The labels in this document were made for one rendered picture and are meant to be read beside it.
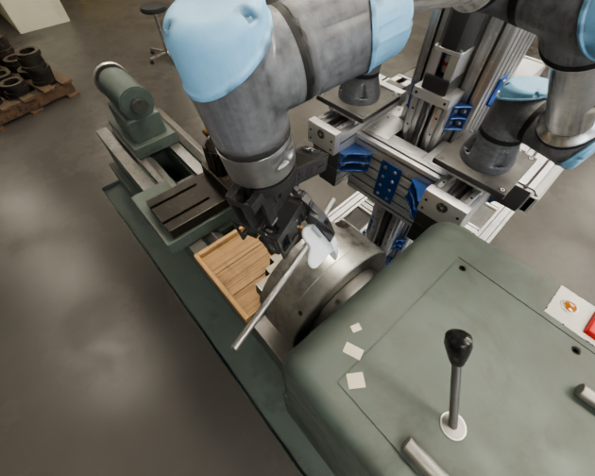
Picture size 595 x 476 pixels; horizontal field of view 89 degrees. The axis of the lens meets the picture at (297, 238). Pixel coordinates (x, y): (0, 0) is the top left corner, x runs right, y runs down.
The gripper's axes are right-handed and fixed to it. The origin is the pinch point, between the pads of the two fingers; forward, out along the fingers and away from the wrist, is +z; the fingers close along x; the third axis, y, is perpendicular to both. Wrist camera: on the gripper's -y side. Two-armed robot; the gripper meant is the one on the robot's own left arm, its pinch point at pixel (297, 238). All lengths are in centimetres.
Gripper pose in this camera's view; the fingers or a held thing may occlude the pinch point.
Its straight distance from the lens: 51.3
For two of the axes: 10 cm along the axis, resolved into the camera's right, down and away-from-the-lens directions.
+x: 8.6, 3.7, -3.4
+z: 1.4, 4.8, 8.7
